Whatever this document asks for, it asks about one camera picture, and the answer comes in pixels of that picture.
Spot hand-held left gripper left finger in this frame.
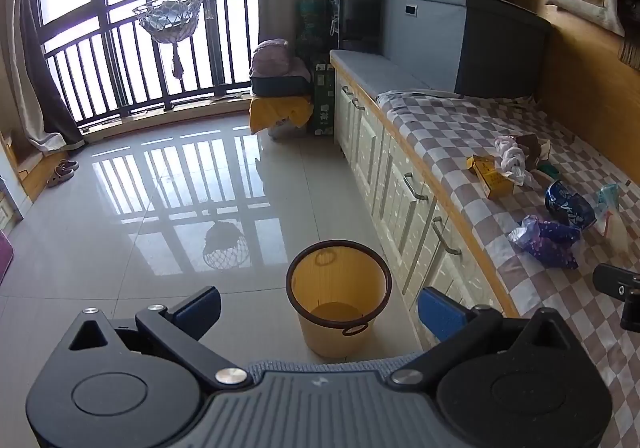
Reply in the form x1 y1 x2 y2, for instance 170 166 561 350
52 285 253 391

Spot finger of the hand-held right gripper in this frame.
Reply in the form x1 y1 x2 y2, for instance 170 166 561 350
592 263 640 299

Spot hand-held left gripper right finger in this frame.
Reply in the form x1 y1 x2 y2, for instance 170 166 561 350
390 287 591 386

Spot clear plastic bag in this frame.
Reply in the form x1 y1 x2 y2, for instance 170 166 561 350
592 183 633 243

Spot purple wrapper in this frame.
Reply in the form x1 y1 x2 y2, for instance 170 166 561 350
507 214 583 270

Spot crushed blue can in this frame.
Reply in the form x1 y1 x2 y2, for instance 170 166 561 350
544 179 598 230

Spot yellow trash bin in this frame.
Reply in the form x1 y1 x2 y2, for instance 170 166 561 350
286 240 393 359

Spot small yellow box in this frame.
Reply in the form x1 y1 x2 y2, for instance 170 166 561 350
466 155 516 200

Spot brown cardboard piece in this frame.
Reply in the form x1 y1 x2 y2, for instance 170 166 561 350
515 134 551 169

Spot white pink crumpled bag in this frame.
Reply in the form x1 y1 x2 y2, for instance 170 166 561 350
494 134 533 186

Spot checkered blanket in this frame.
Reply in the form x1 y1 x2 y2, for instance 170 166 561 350
375 90 640 448

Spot white cabinet with wooden top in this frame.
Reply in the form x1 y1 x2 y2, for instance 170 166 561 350
330 50 521 354

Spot purple mat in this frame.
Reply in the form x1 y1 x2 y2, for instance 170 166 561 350
0 230 18 286

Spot yellow cloth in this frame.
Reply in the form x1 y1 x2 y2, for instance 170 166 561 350
249 95 313 135

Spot green carton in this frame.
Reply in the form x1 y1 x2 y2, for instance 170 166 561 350
307 60 336 136

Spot black suitcase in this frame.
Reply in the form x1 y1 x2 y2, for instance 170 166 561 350
250 72 313 97

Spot grey storage box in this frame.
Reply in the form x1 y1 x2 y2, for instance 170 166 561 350
377 0 551 98

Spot black window railing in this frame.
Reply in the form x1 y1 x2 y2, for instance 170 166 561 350
42 0 261 123

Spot hanging net basket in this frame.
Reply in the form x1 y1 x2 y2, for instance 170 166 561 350
132 0 208 81

